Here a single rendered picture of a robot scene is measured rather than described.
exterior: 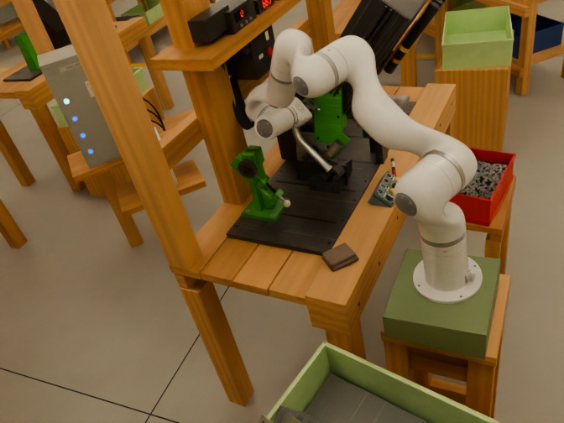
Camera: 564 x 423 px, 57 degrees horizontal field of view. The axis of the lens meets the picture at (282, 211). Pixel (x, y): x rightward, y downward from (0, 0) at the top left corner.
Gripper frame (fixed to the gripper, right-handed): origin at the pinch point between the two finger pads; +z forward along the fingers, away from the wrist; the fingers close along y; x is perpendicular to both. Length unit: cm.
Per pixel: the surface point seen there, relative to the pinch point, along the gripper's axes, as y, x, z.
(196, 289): -25, 61, -45
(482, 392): -102, -7, -47
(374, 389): -76, 1, -72
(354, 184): -33.7, 9.5, 6.1
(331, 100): -4.5, -8.4, 2.7
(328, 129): -11.5, 0.6, 2.8
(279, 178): -11.4, 33.6, 3.9
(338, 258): -48, 8, -37
